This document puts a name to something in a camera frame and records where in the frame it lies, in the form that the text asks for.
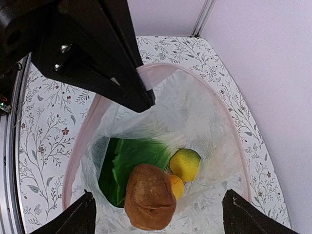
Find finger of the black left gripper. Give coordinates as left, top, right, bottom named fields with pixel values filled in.
left=99, top=0, right=155, bottom=106
left=30, top=0, right=152, bottom=114

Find orange yellow mango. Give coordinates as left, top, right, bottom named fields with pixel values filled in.
left=169, top=175, right=184, bottom=200

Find green white bok choy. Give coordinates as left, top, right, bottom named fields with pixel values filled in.
left=98, top=138, right=174, bottom=208

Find clear zip top bag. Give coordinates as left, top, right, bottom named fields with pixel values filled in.
left=62, top=63, right=251, bottom=234

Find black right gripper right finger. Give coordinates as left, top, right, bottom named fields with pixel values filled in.
left=222, top=189, right=295, bottom=234

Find brown potato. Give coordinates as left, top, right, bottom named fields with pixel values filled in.
left=124, top=164, right=176, bottom=231

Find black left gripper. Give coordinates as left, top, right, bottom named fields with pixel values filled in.
left=0, top=0, right=61, bottom=80

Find yellow round lemon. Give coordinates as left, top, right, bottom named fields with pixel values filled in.
left=169, top=149, right=201, bottom=182

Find floral patterned table mat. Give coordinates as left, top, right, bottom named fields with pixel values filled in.
left=19, top=36, right=291, bottom=233

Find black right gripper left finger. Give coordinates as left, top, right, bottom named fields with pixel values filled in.
left=32, top=191, right=97, bottom=234

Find left aluminium corner post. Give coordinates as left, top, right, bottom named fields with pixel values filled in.
left=190, top=0, right=217, bottom=38

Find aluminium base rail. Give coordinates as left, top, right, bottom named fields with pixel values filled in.
left=0, top=55, right=31, bottom=234

